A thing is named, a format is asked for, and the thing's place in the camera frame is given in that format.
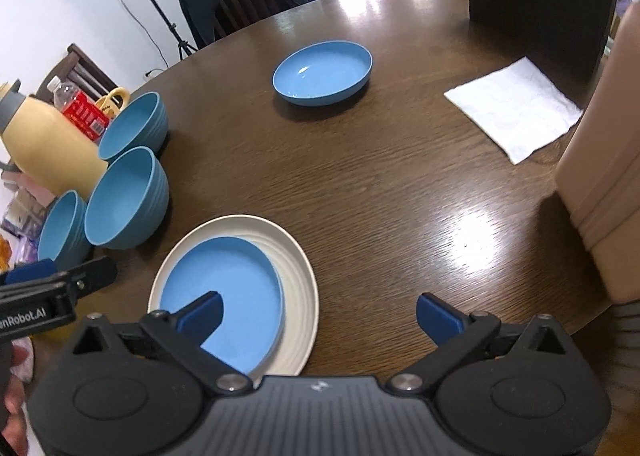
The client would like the person's grey striped clothing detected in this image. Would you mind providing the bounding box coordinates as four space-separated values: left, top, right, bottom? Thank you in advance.
607 298 640 443

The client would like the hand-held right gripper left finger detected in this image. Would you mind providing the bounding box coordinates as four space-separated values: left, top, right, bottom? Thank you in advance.
72 291 254 396

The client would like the black paper shopping bag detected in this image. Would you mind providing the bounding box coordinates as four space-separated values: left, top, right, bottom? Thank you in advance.
467 0 622 83

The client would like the white paper napkin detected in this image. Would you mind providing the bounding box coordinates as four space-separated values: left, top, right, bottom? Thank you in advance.
443 56 584 166

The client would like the blue ribbed deep bowl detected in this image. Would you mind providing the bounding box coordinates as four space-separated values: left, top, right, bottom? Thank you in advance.
84 146 171 250
37 190 94 269
98 92 169 163

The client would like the blue shallow plate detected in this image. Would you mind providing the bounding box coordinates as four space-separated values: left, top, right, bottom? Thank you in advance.
272 41 374 107
160 236 286 374

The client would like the purple tissue pack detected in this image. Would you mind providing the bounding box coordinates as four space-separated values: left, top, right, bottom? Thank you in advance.
0 233 43 269
0 188 51 242

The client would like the cream round plate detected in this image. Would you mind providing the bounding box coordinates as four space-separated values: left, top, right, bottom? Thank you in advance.
147 214 320 378

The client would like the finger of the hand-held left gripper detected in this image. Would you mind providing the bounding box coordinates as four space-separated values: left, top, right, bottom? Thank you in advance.
61 256 119 295
0 259 57 288

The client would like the yellow cup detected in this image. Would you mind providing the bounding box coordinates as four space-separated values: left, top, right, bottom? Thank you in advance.
94 87 132 121

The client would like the dark wooden chair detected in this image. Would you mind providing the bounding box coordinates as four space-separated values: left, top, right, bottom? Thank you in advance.
50 42 122 104

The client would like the person's left hand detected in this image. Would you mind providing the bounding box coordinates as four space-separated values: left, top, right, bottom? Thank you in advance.
1 338 35 418

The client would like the yellow thermos jug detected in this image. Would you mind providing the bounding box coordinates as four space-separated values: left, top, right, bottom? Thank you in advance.
0 80 109 199

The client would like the pink cardboard box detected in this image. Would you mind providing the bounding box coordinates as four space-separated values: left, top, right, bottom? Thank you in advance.
0 170 57 204

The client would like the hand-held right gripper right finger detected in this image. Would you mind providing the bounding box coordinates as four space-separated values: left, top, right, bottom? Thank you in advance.
387 292 573 397

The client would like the red label water bottle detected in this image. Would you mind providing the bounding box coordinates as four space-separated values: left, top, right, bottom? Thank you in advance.
46 77 111 143

